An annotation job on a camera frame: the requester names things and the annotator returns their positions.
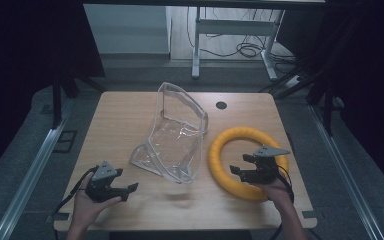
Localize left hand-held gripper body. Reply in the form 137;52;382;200
85;160;125;204

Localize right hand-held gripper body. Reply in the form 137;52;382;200
245;144;292;185

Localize yellow foam ring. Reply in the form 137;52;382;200
207;126;290;202

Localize clear plastic bag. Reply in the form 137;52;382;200
128;81;210;185

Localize person's right hand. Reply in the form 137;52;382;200
257;177;294;209

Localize person's left hand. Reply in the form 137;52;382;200
70;173;123;232

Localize black metal stand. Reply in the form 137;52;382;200
50;71;108;130

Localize black curtain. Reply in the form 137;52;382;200
275;0;384;193
0;0;106;185

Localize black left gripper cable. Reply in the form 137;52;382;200
52;165;100;240

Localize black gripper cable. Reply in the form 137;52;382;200
52;165;100;240
269;164;296;240

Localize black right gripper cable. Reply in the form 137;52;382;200
269;164;296;240

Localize aluminium rail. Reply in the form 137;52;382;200
0;98;76;240
307;97;384;240

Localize black floor cables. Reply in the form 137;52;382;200
185;6;298;68

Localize white metal desk frame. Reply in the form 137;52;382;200
191;6;286;81

